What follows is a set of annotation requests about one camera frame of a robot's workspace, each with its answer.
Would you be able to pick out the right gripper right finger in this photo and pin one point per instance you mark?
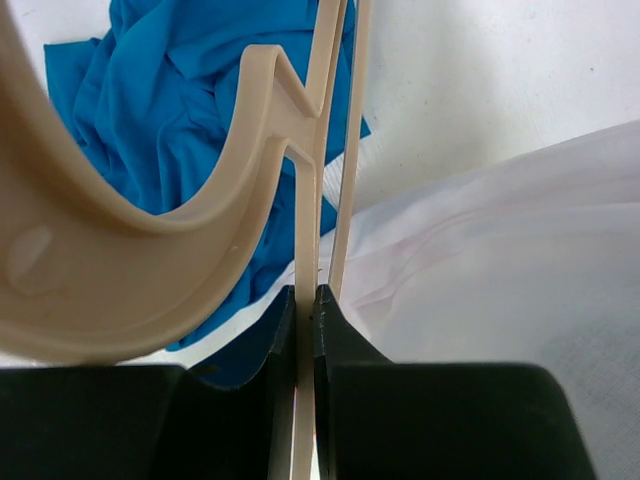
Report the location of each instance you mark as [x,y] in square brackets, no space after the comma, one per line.
[378,419]

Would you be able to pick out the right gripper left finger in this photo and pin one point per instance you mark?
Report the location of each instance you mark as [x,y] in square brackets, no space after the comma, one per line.
[228,417]

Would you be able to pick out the blue t shirt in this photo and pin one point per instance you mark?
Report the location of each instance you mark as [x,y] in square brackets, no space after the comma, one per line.
[150,103]

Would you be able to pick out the white mesh tank top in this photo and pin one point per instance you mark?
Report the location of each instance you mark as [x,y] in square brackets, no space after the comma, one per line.
[533,260]

